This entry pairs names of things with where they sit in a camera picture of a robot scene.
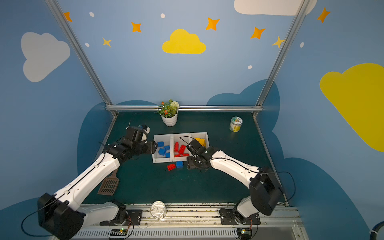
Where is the yellow lego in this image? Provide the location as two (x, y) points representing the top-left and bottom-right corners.
(195, 138), (207, 148)

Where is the long red lego brick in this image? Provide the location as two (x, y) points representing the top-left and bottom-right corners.
(179, 145), (186, 155)

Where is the blue lego brick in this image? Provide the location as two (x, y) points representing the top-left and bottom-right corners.
(159, 149), (167, 156)

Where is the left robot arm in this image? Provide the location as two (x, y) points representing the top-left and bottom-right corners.
(38, 125), (158, 240)

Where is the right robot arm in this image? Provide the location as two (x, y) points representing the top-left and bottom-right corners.
(187, 140), (284, 218)

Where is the white right bin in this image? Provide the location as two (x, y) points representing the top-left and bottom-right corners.
(190, 132), (209, 149)

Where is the white left bin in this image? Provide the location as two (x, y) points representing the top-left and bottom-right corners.
(152, 134), (174, 164)

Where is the potted plant white pot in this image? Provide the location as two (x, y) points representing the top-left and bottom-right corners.
(158, 100), (180, 127)

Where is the green yellow tin can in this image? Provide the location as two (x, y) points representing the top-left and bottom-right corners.
(230, 117), (243, 133)

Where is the brown litter scoop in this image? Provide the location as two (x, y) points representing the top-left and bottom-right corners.
(98, 169), (120, 196)

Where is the right circuit board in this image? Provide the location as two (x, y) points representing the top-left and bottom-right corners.
(236, 228), (252, 240)

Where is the circuit board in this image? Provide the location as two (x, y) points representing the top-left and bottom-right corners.
(109, 228), (128, 239)
(236, 228), (252, 240)

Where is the left circuit board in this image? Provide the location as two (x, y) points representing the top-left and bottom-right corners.
(109, 228), (128, 239)

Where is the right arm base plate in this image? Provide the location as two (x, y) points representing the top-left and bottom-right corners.
(219, 208), (261, 225)

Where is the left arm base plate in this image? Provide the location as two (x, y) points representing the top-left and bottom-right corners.
(100, 209), (143, 226)

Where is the aluminium rail frame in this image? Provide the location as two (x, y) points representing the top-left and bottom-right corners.
(71, 203), (309, 240)

